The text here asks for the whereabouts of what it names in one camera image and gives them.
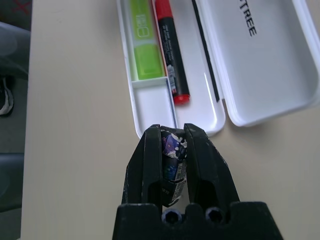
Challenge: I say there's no black marker with red cap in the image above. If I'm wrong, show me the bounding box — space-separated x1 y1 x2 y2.
154 0 192 106

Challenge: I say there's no grey robot left leg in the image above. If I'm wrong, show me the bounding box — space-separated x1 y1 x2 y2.
0 21 31 79

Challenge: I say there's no grey robot right leg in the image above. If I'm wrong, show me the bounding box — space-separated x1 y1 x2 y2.
0 152 24 208

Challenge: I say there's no black white robot foot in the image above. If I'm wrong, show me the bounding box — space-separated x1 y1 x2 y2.
0 76 15 116

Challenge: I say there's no white plastic pencil case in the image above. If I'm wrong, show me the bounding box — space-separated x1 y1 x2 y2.
116 0 320 139

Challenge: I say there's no green highlighter pen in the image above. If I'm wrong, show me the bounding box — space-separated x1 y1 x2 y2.
128 0 167 82

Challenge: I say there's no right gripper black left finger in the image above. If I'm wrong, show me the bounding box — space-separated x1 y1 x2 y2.
121 123 163 205

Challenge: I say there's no grey robot leg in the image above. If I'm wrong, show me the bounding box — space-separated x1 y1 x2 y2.
0 152 24 208
0 21 31 79

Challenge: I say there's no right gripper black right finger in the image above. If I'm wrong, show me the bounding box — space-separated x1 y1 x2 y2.
184 123 241 204

